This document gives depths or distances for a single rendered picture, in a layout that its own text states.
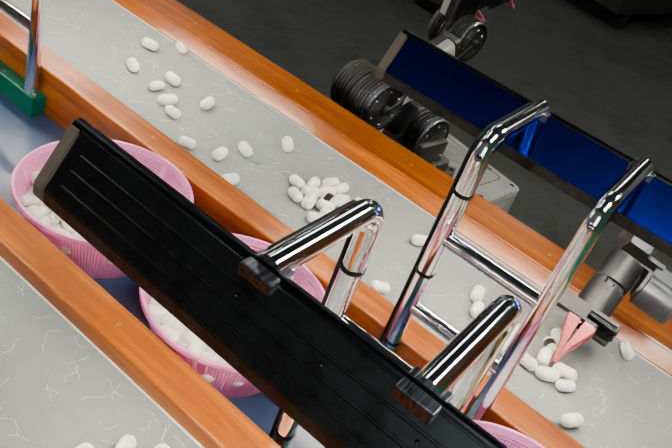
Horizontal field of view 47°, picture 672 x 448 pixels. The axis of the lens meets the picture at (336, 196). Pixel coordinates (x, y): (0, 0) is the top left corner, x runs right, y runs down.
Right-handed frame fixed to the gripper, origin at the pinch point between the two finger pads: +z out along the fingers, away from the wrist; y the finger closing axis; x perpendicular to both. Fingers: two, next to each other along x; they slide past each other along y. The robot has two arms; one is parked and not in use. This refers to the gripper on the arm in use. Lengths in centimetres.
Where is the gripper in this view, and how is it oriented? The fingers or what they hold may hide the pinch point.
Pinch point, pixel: (556, 358)
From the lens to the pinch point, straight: 124.3
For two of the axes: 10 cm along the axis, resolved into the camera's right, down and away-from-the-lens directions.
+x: 1.6, 3.9, 9.1
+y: 7.6, 5.4, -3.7
